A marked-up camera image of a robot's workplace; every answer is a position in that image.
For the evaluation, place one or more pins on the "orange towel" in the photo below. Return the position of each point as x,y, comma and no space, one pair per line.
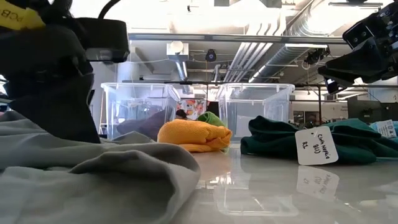
192,133

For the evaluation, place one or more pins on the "light blue towel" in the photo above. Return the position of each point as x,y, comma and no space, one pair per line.
374,126

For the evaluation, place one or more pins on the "silver ventilation duct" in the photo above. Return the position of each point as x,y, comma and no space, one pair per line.
280,59

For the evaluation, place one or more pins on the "clear plastic bin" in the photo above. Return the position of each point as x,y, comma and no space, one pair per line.
248,102
136,93

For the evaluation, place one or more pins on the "grey towel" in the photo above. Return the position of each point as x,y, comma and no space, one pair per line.
93,186

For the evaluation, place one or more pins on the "person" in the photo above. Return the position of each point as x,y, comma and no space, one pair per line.
181,114

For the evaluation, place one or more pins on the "black computer monitor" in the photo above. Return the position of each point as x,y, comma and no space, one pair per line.
370,110

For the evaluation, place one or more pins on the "black metal rail frame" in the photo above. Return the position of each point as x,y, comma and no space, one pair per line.
319,102

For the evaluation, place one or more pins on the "white handwritten paper tag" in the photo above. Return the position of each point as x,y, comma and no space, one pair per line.
315,146

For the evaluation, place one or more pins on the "grey overhead frame bar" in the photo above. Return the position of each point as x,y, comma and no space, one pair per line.
217,38

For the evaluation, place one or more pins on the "dark green towel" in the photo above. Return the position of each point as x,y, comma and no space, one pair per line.
273,140

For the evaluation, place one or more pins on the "black ceiling spotlight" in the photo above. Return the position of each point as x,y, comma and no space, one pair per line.
315,56

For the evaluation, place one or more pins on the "yellow PCB label tag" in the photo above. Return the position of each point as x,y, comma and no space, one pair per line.
17,15

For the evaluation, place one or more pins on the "light green towel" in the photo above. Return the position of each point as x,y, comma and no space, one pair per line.
211,118

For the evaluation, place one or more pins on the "small white printed tag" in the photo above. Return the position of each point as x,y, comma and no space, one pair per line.
386,128

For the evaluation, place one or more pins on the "white ceiling fixture box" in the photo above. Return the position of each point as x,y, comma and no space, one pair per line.
177,49

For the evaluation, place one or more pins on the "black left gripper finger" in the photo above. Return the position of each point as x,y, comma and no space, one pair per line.
59,115

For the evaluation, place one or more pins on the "black round ceiling camera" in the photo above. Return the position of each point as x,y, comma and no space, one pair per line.
211,55

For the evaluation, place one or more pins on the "floral patterned picture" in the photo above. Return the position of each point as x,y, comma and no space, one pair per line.
194,107

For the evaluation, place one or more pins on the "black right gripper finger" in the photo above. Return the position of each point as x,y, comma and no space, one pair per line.
363,65
332,86

